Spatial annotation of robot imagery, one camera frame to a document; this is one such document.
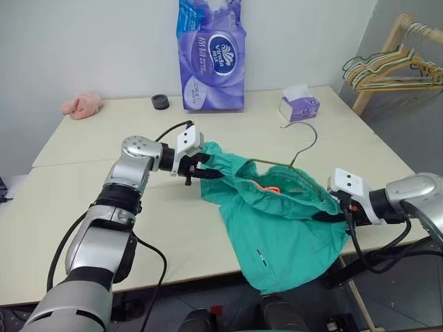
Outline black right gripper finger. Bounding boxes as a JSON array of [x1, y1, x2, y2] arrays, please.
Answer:
[[312, 211, 347, 224]]

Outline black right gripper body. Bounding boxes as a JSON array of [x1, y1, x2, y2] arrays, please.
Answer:
[[331, 191, 370, 226]]

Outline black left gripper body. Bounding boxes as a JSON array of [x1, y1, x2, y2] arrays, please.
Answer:
[[176, 154, 211, 187]]

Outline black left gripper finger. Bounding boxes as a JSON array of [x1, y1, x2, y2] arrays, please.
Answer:
[[195, 167, 224, 181]]

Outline green shorts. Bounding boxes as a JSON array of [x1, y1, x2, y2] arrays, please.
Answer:
[[199, 140, 351, 296]]

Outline olive wire hanger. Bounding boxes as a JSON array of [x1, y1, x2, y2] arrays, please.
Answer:
[[249, 120, 334, 202]]

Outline pale wooden table leg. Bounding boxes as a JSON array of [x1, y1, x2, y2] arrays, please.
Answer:
[[336, 255, 377, 330]]

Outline purple tissue multipack bag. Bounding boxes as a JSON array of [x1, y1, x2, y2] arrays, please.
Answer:
[[175, 0, 248, 113]]

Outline dark rounded shape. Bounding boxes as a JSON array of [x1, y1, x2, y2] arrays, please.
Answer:
[[186, 308, 223, 332], [258, 293, 309, 332]]

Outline purple tissue box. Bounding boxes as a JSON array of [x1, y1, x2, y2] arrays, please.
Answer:
[[279, 82, 321, 123]]

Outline pink cloth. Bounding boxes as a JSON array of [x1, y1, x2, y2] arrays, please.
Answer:
[[60, 91, 104, 121]]

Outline bundle of hangers on rack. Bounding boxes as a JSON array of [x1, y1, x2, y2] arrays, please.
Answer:
[[342, 50, 411, 82]]

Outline pale wooden clothes rack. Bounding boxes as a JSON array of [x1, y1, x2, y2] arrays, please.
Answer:
[[351, 12, 443, 117]]

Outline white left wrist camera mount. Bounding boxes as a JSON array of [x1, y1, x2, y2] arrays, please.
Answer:
[[170, 124, 208, 174]]

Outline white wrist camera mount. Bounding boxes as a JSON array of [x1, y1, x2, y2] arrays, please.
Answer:
[[326, 167, 386, 226], [170, 124, 208, 174]]

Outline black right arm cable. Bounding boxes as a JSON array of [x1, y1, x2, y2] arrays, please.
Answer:
[[343, 203, 413, 275]]

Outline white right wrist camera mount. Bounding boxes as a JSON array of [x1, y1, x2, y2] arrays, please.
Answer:
[[326, 167, 386, 226]]

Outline black table bracket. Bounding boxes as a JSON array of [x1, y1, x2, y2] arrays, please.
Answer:
[[319, 256, 361, 291]]

